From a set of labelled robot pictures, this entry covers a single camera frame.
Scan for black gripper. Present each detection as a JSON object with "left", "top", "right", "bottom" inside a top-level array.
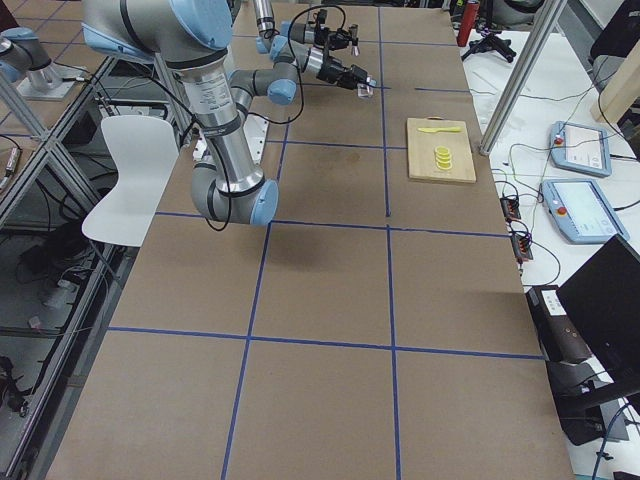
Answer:
[
  {"left": 314, "top": 24, "right": 359, "bottom": 50},
  {"left": 316, "top": 56, "right": 375, "bottom": 98}
]

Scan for small glass beaker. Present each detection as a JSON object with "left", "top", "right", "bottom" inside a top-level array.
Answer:
[{"left": 357, "top": 77, "right": 377, "bottom": 99}]

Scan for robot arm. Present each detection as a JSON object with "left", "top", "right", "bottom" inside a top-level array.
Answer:
[
  {"left": 253, "top": 1, "right": 360, "bottom": 56},
  {"left": 83, "top": 1, "right": 376, "bottom": 225}
]

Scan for wooden cutting board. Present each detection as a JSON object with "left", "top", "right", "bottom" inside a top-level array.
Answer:
[{"left": 406, "top": 118, "right": 476, "bottom": 184}]

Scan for yellow plastic knife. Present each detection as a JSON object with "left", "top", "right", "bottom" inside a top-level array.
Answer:
[{"left": 416, "top": 126, "right": 463, "bottom": 134}]

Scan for lemon slices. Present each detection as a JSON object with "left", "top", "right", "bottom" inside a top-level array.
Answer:
[{"left": 434, "top": 145, "right": 453, "bottom": 171}]

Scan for red cylinder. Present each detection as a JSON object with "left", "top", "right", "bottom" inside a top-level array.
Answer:
[{"left": 457, "top": 0, "right": 480, "bottom": 47}]

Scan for white chair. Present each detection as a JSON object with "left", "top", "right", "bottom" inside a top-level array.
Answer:
[{"left": 82, "top": 115, "right": 179, "bottom": 247}]

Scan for upper teach pendant tablet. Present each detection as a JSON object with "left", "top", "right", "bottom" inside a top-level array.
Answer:
[{"left": 550, "top": 121, "right": 612, "bottom": 178}]

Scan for teach pendant tablet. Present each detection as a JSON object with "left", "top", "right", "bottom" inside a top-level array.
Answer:
[
  {"left": 540, "top": 179, "right": 630, "bottom": 245},
  {"left": 550, "top": 121, "right": 612, "bottom": 178}
]

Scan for lower teach pendant tablet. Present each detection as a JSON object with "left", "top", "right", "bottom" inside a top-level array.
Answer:
[{"left": 540, "top": 179, "right": 630, "bottom": 245}]

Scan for black computer monitor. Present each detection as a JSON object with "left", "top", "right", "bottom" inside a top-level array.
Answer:
[{"left": 557, "top": 235, "right": 639, "bottom": 388}]

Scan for black desktop box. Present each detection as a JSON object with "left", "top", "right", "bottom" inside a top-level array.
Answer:
[{"left": 526, "top": 285, "right": 592, "bottom": 365}]

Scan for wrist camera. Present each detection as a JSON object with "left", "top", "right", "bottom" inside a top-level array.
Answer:
[{"left": 314, "top": 8, "right": 328, "bottom": 30}]

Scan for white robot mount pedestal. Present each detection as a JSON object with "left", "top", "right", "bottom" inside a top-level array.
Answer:
[{"left": 193, "top": 113, "right": 268, "bottom": 166}]

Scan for aluminium frame post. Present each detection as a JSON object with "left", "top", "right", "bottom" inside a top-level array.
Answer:
[{"left": 479, "top": 0, "right": 567, "bottom": 156}]

